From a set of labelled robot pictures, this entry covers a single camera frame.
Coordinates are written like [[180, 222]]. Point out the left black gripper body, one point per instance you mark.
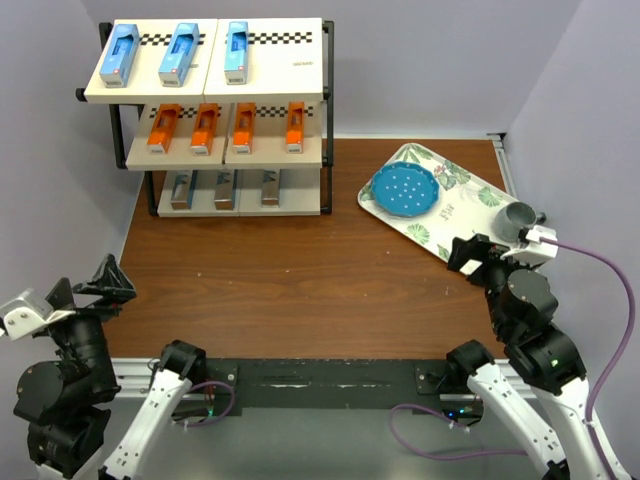
[[82, 335]]

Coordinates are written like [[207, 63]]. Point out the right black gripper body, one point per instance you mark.
[[491, 274]]

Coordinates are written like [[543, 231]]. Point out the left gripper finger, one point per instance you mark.
[[109, 282], [61, 296]]

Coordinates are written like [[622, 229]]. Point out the orange toothpaste box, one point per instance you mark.
[[294, 137], [203, 134], [243, 131], [163, 128]]

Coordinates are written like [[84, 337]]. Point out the blue toothpaste box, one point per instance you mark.
[[117, 64], [175, 64], [236, 56]]

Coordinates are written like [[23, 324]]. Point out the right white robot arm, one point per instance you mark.
[[571, 442]]

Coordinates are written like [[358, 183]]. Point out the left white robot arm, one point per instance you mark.
[[64, 400]]

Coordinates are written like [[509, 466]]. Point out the beige three-tier shelf rack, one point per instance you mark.
[[224, 117]]

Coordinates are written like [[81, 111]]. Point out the floral rectangular serving tray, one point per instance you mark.
[[467, 204]]

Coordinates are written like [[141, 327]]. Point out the grey ceramic mug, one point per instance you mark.
[[513, 217]]

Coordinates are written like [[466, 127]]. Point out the blue dotted plate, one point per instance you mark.
[[405, 189]]

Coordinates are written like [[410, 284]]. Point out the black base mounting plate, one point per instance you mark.
[[343, 384]]

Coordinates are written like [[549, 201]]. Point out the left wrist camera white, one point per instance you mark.
[[28, 314]]

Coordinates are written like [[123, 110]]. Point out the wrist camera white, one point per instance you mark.
[[532, 250], [28, 314]]

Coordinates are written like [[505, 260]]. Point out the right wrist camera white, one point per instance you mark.
[[532, 250]]

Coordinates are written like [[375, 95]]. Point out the aluminium frame rail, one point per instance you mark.
[[68, 395]]

